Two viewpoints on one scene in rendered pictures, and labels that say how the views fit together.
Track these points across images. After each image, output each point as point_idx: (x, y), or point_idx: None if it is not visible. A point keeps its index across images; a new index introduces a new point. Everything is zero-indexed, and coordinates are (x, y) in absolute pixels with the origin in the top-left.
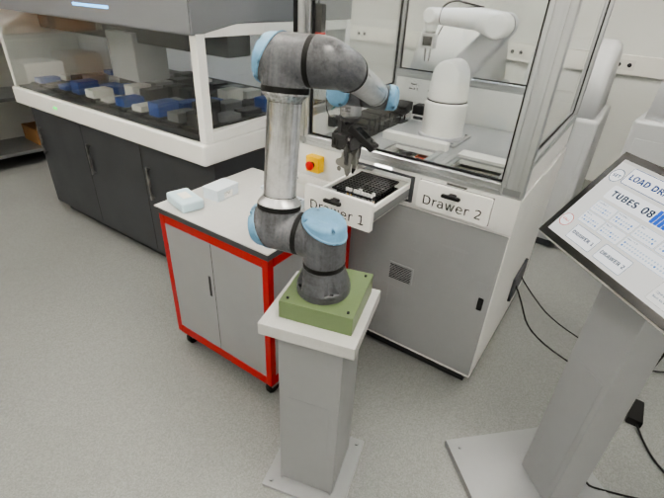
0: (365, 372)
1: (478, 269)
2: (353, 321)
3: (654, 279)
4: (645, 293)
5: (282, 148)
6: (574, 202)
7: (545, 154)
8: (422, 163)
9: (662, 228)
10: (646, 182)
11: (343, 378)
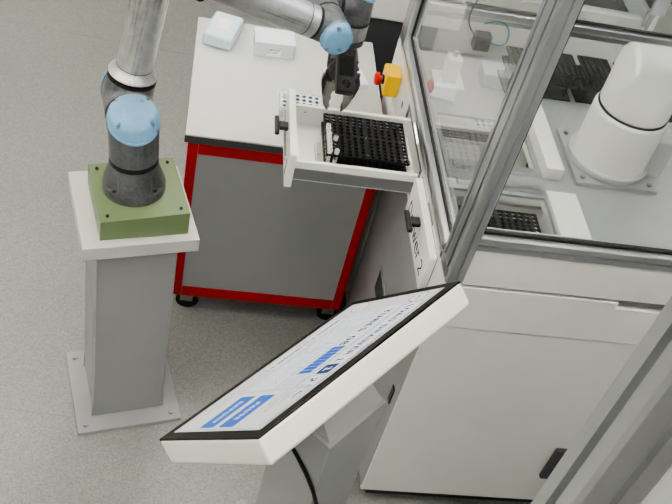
0: None
1: None
2: (102, 226)
3: (250, 387)
4: (232, 393)
5: (129, 19)
6: (386, 297)
7: (576, 263)
8: (429, 157)
9: (318, 358)
10: (397, 316)
11: (104, 287)
